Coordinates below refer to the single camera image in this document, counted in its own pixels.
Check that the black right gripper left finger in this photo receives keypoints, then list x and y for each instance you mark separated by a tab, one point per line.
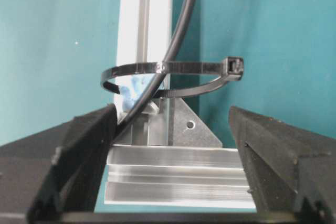
54	176

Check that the square aluminium extrusion frame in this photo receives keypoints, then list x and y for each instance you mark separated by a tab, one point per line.
168	156

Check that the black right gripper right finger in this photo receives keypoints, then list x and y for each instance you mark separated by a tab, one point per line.
288	169

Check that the blue tape under zip tie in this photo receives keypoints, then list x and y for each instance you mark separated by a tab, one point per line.
131	88

